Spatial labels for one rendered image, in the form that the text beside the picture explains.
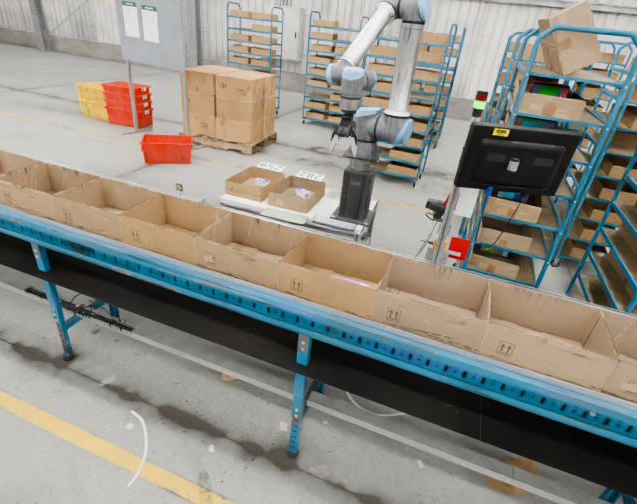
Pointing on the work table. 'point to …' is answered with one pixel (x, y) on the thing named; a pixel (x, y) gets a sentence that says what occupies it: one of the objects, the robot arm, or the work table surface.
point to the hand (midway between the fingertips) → (342, 154)
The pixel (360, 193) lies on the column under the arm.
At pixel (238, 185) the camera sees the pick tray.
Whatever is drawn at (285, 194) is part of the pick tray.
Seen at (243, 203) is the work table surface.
